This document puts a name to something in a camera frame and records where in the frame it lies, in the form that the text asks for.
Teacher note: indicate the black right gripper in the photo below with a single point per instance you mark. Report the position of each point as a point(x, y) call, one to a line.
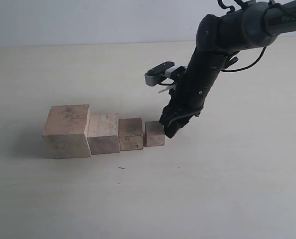
point(187, 99)

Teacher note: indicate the smallest wooden cube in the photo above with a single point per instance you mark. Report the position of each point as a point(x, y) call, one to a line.
point(154, 133)

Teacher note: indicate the second largest wooden cube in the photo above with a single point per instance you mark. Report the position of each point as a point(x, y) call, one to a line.
point(103, 137)

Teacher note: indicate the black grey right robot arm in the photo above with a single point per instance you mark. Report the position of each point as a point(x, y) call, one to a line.
point(218, 40)

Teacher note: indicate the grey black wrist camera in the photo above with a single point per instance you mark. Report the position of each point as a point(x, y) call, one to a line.
point(164, 74)

